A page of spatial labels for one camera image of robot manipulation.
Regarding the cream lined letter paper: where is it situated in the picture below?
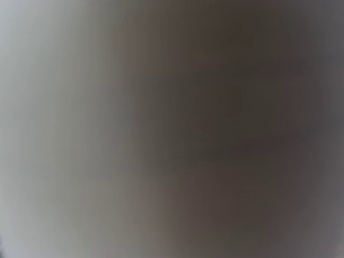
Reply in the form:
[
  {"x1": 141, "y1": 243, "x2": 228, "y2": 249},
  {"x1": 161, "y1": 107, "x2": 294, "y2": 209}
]
[{"x1": 1, "y1": 1, "x2": 343, "y2": 257}]

